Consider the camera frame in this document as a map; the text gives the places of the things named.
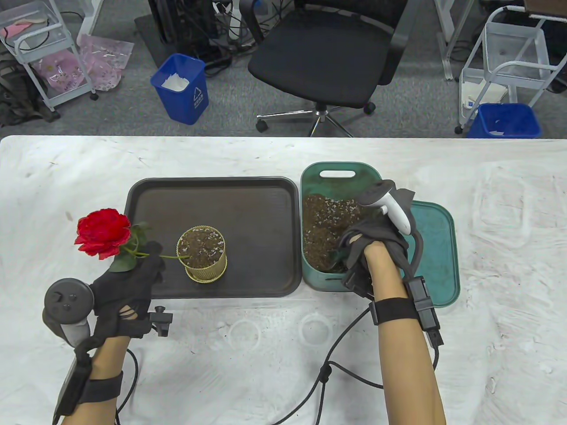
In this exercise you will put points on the green garden trowel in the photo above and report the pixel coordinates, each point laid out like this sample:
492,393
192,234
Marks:
339,256

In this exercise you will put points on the white desk leg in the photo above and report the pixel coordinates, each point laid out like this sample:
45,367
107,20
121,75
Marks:
445,35

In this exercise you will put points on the white box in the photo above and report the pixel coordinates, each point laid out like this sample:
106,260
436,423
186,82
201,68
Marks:
480,93

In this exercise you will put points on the white crumpled paper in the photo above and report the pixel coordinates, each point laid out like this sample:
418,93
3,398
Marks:
175,83

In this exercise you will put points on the person's right hand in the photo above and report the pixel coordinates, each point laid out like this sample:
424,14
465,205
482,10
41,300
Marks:
376,230

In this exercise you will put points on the pink paper piece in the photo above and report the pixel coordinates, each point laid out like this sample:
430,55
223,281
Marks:
13,29

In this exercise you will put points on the person's left hand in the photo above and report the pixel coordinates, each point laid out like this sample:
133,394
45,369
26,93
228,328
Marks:
125,301

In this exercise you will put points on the teal plastic storage box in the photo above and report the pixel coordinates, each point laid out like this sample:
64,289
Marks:
367,177

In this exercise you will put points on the yellow ribbed flower pot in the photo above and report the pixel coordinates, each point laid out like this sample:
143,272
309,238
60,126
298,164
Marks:
208,274

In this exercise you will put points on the person's left forearm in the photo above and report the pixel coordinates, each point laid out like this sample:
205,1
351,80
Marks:
110,356

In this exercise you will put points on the white mesh basket trolley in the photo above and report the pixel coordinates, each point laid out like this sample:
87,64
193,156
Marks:
514,44

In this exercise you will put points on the black office chair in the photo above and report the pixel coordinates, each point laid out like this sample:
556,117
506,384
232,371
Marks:
319,57

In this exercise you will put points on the dark grey hand controller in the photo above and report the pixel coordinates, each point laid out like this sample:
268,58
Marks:
67,304

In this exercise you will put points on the white grey hand controller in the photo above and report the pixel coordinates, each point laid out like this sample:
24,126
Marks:
394,212

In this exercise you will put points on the person's right forearm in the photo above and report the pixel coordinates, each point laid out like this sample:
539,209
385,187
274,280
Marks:
407,376

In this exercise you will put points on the black computer tower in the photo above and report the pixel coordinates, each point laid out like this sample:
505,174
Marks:
186,22

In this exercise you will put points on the plain blue plastic bin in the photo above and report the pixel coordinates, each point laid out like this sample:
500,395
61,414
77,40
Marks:
505,119

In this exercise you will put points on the white trolley with clear trays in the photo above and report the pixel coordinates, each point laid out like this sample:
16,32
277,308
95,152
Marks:
44,11

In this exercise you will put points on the pink plastic bag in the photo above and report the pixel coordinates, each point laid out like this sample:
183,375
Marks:
106,57
60,71

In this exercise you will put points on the blue bin with white symbol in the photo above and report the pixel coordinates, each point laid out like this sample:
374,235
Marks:
184,106

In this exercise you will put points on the red artificial rose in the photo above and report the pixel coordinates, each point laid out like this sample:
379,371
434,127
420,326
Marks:
102,232

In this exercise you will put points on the white power strip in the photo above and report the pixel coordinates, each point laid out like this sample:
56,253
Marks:
230,17

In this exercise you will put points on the dark brown plastic tray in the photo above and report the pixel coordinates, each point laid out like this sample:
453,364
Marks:
248,203

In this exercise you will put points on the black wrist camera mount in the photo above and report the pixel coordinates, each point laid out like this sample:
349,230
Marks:
359,285
161,321

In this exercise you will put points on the teal plastic box lid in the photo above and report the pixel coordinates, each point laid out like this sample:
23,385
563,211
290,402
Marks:
438,256

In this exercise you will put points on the dark green bag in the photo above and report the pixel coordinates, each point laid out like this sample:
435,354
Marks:
17,102

